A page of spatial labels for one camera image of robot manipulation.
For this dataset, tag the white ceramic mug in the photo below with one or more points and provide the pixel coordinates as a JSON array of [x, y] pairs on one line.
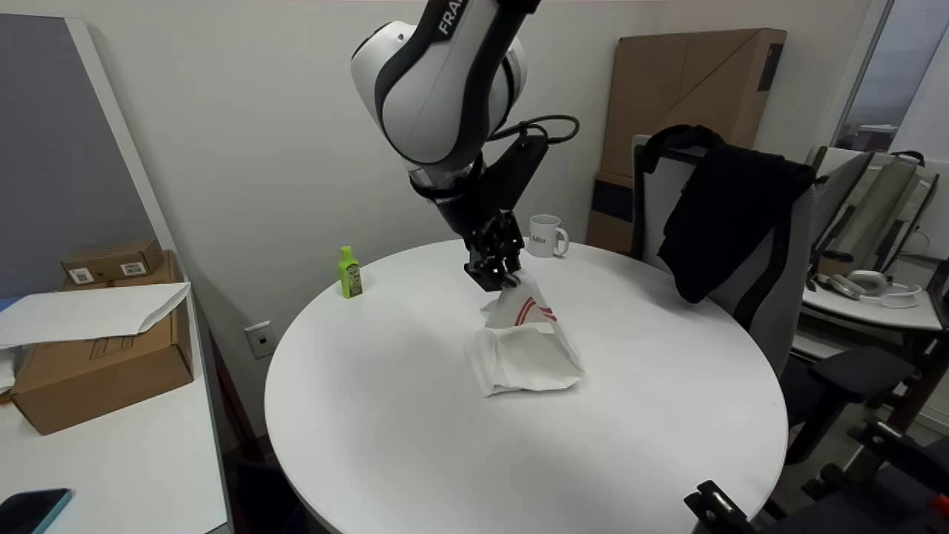
[[548, 234]]

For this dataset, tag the white towel with red stripes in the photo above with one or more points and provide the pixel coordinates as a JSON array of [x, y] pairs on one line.
[[523, 348]]

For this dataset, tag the white headphones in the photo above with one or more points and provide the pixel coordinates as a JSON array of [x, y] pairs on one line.
[[874, 286]]

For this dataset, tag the white side desk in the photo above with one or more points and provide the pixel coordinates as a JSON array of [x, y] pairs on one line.
[[143, 470]]

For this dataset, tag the large brown cardboard box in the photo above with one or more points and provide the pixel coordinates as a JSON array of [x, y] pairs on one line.
[[79, 379]]

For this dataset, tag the black jacket on chair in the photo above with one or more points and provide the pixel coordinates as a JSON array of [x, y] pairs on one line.
[[730, 203]]

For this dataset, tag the grey office chair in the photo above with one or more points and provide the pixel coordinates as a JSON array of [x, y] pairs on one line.
[[766, 292]]

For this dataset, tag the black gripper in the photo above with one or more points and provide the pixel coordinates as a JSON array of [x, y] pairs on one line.
[[481, 210]]

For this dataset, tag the small green bottle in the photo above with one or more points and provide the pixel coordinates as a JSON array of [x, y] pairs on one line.
[[349, 273]]

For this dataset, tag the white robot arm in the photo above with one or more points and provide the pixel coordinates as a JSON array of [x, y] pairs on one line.
[[440, 89]]

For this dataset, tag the white paper sheet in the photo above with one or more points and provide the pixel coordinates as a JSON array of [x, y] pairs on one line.
[[85, 314]]

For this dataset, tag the dark smartphone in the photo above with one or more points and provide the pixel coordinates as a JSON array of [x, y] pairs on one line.
[[33, 510]]

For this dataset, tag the grey folded chair stack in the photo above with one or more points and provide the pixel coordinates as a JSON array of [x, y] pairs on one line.
[[867, 206]]

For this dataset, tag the small cardboard box with labels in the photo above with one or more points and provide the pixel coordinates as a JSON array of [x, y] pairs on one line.
[[124, 265]]

